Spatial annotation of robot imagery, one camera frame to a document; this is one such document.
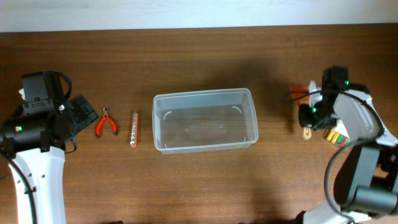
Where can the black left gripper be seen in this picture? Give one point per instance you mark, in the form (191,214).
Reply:
(86,112)

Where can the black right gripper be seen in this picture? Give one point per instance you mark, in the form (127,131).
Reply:
(305,122)

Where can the orange socket bit rail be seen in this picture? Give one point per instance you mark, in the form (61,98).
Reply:
(134,127)

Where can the clear plastic container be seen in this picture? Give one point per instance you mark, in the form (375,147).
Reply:
(200,121)

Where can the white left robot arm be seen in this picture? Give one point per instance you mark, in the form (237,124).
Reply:
(34,147)

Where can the orange scraper wooden handle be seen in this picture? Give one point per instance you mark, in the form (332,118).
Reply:
(297,94)

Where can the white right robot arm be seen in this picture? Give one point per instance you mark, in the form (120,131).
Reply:
(360,181)

